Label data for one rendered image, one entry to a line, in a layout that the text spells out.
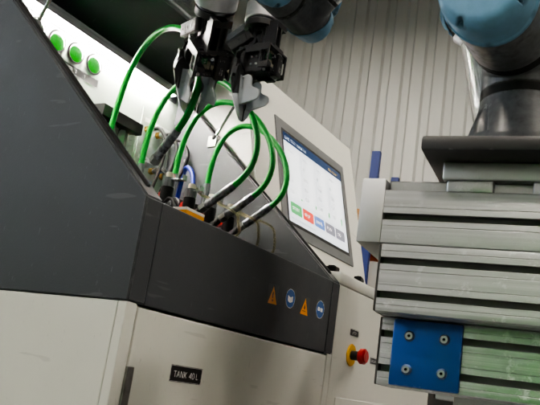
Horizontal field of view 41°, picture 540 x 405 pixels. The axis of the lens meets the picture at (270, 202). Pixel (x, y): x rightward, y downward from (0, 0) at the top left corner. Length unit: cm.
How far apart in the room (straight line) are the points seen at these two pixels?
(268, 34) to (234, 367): 66
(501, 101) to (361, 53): 805
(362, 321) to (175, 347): 73
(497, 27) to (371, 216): 29
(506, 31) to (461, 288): 32
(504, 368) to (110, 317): 55
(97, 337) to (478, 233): 55
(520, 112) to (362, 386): 100
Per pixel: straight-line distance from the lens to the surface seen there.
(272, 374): 144
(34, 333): 120
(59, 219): 122
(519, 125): 99
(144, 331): 111
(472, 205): 97
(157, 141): 197
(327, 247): 218
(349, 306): 173
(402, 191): 99
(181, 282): 117
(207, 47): 130
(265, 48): 148
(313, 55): 924
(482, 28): 93
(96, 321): 111
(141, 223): 110
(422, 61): 880
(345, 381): 174
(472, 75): 171
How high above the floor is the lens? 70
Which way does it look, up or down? 14 degrees up
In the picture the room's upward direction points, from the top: 8 degrees clockwise
